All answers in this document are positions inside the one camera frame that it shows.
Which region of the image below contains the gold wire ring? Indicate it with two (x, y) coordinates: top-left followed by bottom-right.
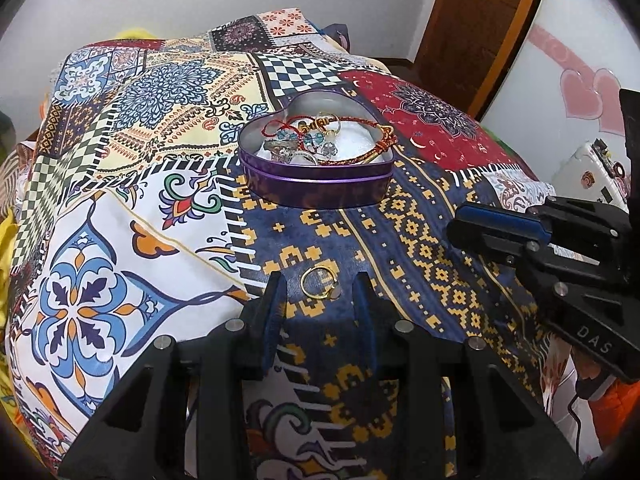
(305, 114), (345, 135)

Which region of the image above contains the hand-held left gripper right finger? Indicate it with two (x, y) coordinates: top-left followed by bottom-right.
(351, 274), (586, 480)

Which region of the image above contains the brown wooden door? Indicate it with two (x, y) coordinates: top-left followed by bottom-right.
(412, 0), (535, 108)

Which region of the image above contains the white case with stickers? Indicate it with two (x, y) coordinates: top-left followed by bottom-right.
(551, 138), (632, 212)

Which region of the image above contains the dark blue bag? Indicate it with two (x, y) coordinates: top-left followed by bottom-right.
(320, 22), (352, 54)

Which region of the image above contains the patterned patchwork quilt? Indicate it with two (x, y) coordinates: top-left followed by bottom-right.
(9, 7), (557, 480)

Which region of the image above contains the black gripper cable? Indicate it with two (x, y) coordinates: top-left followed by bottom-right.
(569, 379), (603, 463)

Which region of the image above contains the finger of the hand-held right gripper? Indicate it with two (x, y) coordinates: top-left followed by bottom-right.
(446, 201), (556, 267)
(530, 195), (626, 243)

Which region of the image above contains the purple heart-shaped tin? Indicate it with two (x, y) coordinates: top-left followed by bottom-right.
(237, 91), (394, 209)

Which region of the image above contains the red cord bracelet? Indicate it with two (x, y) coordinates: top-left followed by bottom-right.
(264, 114), (397, 167)

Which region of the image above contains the yellow blanket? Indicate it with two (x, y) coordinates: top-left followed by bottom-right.
(0, 205), (21, 421)

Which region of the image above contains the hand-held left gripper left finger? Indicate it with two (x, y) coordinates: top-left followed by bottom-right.
(57, 271), (288, 480)

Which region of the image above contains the white wardrobe door with hearts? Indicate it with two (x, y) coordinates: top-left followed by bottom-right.
(479, 0), (640, 202)

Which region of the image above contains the yellow pillow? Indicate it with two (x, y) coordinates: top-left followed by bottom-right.
(116, 26), (162, 42)

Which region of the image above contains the person's right forearm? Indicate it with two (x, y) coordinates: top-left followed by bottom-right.
(587, 377), (640, 461)

